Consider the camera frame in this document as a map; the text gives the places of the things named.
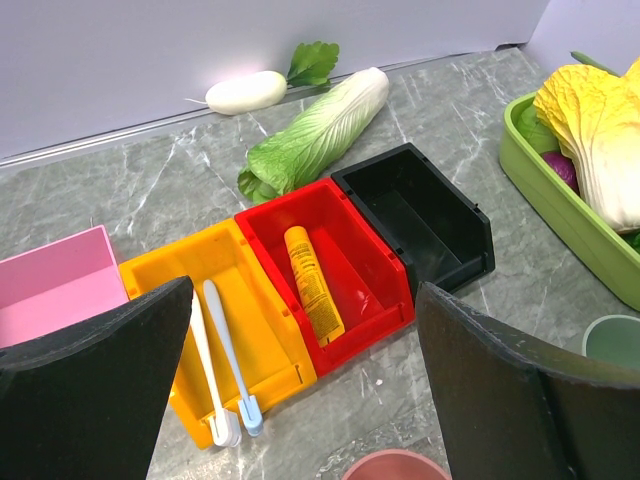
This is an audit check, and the purple cabbage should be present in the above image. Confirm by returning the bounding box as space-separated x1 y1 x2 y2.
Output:
542 151 580 195

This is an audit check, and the yellow toothpaste tube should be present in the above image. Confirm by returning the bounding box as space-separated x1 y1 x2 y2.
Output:
284 226 346 347

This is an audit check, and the yellow napa cabbage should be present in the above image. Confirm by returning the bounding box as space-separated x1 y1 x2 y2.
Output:
533 62 639 233

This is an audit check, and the yellow storage bin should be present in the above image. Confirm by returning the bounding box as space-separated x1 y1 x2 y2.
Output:
119 219 317 449

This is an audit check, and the clear textured acrylic tray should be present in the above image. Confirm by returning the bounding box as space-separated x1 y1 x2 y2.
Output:
147 401 450 479

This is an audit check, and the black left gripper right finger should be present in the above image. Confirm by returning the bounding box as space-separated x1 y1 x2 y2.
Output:
415 282 639 479

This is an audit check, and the lime green vegetable tray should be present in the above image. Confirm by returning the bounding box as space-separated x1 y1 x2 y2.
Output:
499 93 639 310

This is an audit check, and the mint green plastic cup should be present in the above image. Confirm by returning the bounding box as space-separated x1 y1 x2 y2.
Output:
581 315 640 370

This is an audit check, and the pink drawer box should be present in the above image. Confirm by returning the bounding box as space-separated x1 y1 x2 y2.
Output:
1 225 128 348

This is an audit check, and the cream toothbrush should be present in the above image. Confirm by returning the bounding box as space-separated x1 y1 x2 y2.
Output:
190 292 242 447

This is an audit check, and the green napa cabbage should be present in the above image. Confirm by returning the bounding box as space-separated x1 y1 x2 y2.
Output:
237 67 390 204

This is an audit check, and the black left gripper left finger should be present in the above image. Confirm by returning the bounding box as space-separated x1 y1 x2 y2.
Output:
1 276 193 479

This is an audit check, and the pink plastic cup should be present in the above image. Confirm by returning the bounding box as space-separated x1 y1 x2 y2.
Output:
342 449 450 480

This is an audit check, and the red storage bin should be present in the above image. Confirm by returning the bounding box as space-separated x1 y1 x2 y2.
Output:
235 178 415 376

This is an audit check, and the black storage bin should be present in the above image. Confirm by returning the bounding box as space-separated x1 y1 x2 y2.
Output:
331 143 495 293

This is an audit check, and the white radish with leaves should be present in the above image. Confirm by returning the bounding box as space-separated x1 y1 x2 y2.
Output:
187 40 340 116

